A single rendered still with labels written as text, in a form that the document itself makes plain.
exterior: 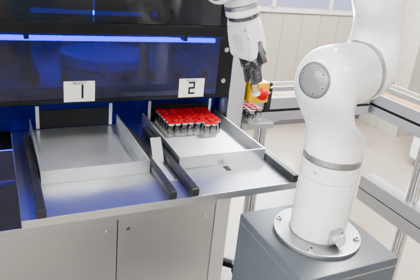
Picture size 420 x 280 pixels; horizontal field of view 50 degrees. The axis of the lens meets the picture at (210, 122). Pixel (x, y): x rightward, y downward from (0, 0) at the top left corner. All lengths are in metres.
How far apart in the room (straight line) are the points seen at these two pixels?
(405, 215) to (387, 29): 1.24
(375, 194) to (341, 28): 2.49
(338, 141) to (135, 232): 0.89
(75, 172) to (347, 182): 0.61
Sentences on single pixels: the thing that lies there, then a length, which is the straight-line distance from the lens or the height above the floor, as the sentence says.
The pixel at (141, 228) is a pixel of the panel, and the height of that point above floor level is 0.53.
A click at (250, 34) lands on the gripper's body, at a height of 1.25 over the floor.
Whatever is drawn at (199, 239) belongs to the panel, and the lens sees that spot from 1.69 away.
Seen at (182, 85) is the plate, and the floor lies 1.03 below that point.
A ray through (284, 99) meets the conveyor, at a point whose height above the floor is 0.93.
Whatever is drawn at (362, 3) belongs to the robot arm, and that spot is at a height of 1.36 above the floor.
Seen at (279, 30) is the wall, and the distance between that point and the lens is 3.95.
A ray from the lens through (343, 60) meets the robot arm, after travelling 0.81.
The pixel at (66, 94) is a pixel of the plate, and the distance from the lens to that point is 1.31.
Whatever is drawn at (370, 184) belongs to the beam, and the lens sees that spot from 2.12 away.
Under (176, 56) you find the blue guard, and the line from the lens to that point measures 1.36.
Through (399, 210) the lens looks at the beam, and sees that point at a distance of 2.04.
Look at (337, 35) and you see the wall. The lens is 4.34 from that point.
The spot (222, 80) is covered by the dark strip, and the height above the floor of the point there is 1.04.
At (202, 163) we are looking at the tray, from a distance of 1.21.
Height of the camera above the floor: 1.41
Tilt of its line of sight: 20 degrees down
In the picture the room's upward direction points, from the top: 6 degrees clockwise
